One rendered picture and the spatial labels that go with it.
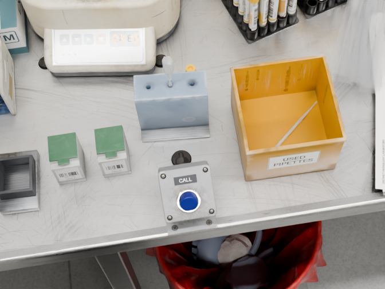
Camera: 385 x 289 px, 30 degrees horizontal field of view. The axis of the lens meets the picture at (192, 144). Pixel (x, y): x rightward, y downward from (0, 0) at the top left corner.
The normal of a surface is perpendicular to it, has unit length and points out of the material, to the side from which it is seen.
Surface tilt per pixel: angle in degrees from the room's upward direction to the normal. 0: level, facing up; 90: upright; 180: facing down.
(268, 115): 0
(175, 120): 90
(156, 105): 90
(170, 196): 30
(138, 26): 90
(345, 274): 0
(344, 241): 0
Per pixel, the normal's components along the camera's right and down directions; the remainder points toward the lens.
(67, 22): 0.00, 0.90
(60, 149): -0.04, -0.43
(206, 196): 0.04, 0.07
